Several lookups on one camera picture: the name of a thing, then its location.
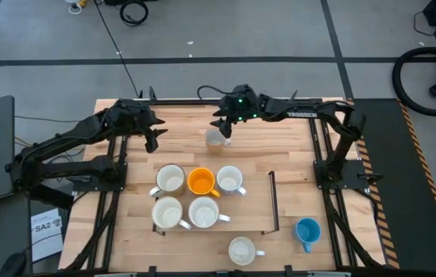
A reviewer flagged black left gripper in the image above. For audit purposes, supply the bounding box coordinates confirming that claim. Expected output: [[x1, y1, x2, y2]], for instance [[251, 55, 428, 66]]
[[123, 100, 169, 154]]

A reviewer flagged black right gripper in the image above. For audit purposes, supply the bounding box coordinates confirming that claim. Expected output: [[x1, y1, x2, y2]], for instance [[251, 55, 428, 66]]
[[209, 85, 267, 139]]

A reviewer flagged orange mug white handle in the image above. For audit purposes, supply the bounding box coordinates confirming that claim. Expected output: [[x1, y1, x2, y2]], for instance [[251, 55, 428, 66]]
[[205, 128, 232, 154]]

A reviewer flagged white patterned mug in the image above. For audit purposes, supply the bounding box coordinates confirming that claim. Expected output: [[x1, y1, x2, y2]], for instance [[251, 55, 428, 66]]
[[216, 165, 248, 197]]

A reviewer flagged yellow patterned mug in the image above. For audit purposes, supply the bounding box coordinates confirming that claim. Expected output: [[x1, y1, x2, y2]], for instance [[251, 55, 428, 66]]
[[151, 195, 193, 232]]

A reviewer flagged blue mug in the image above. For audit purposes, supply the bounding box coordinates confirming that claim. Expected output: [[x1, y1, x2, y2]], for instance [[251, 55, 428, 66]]
[[292, 217, 323, 254]]

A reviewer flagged wooden shelf with black legs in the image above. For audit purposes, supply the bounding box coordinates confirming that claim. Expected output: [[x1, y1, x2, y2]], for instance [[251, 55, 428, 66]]
[[151, 169, 281, 235]]

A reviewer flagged teal mug white interior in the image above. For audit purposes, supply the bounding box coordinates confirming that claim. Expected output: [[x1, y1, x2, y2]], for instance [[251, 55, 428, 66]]
[[228, 235, 267, 267]]

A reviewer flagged white printed paper sheet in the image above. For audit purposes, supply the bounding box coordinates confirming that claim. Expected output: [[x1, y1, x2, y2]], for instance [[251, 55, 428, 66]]
[[30, 207, 65, 263]]

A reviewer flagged dark grey desk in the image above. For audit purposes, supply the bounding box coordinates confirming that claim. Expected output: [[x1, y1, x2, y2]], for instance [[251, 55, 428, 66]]
[[0, 190, 36, 277]]

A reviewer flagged black computer mouse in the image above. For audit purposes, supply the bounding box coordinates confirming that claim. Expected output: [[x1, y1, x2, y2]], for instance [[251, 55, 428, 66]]
[[0, 252, 28, 277]]

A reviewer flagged black mat with hazard stripes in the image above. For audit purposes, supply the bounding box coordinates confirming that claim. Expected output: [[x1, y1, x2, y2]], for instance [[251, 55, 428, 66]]
[[346, 98, 436, 273]]

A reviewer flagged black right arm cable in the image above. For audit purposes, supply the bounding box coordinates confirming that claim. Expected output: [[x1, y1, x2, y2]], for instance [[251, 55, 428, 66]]
[[196, 85, 238, 102]]

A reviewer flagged black table frame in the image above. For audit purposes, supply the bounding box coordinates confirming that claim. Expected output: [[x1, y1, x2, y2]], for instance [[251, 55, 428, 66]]
[[58, 87, 388, 277]]

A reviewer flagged long black floor cable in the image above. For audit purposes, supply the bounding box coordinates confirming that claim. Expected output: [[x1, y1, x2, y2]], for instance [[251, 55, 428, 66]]
[[93, 0, 144, 99]]

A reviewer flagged coiled black cable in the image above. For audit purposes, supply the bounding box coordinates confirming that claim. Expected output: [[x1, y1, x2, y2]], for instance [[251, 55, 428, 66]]
[[119, 0, 150, 28]]

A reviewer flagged thin black cable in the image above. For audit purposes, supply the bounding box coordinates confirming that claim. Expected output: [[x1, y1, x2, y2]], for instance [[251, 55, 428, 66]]
[[14, 114, 84, 124]]

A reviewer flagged white cable with plug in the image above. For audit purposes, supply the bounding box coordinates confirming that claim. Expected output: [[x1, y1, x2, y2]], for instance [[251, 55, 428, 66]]
[[65, 0, 88, 15]]

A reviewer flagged black vacuum hose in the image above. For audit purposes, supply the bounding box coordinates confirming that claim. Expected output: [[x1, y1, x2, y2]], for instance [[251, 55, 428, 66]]
[[391, 46, 436, 118]]

